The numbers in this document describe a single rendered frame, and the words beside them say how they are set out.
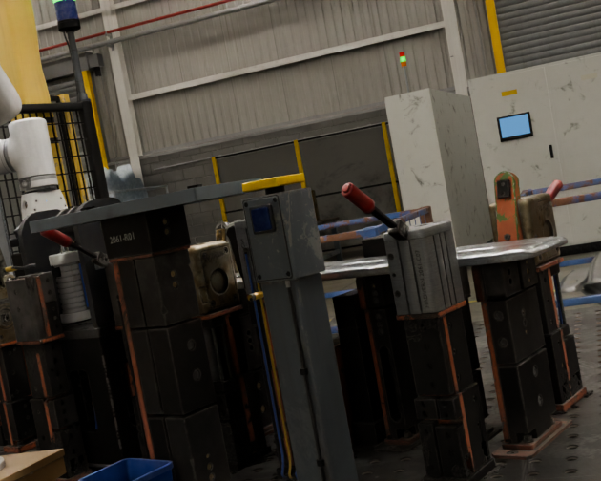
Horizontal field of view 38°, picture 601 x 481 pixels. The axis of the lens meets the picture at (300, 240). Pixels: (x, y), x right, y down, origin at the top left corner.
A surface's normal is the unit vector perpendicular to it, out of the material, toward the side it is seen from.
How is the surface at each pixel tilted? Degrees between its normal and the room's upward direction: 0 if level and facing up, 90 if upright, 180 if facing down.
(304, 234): 90
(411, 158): 90
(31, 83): 90
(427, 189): 90
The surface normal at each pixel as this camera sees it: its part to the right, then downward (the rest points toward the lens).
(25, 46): 0.80, -0.11
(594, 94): -0.30, 0.11
